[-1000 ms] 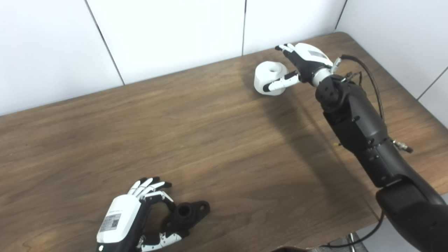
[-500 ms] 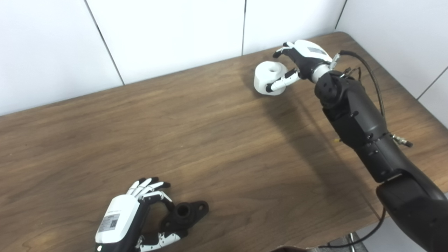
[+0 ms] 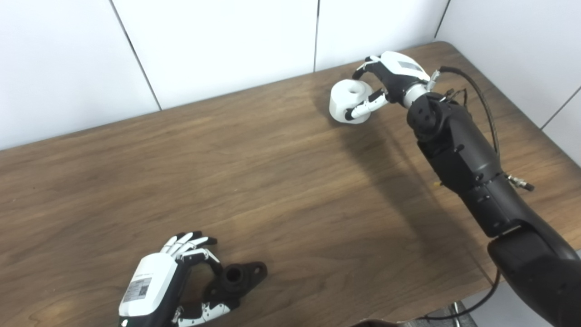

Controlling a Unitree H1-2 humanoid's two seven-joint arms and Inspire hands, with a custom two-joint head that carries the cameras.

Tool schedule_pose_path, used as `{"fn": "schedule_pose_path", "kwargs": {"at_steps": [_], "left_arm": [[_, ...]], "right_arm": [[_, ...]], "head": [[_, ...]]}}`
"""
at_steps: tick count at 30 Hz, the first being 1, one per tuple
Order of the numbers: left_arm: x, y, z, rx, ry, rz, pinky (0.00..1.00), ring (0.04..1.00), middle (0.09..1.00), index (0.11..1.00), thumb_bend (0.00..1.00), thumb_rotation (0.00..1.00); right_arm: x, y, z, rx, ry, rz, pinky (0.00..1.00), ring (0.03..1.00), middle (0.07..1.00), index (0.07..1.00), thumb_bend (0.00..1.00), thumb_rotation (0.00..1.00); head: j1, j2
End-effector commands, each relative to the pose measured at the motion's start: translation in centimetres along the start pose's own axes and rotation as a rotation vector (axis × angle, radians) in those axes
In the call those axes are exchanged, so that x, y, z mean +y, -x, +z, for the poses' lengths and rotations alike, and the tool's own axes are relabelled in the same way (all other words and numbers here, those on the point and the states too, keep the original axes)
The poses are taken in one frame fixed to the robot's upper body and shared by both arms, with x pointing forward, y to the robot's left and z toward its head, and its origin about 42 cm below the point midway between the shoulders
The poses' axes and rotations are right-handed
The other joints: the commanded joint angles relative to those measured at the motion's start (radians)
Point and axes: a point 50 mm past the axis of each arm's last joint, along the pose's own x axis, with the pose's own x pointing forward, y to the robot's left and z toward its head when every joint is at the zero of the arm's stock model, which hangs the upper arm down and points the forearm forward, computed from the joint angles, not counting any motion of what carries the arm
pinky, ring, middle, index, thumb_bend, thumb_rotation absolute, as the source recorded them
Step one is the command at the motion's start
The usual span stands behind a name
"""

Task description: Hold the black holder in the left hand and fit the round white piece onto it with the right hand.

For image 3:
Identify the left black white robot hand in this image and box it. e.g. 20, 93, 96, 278
118, 231, 232, 327

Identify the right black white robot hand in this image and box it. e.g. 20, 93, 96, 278
345, 51, 431, 121

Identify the round white piece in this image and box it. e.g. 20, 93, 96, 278
329, 79, 374, 124

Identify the black flanged holder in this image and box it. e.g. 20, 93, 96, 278
203, 261, 268, 309

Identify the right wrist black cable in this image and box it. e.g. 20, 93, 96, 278
427, 66, 535, 191

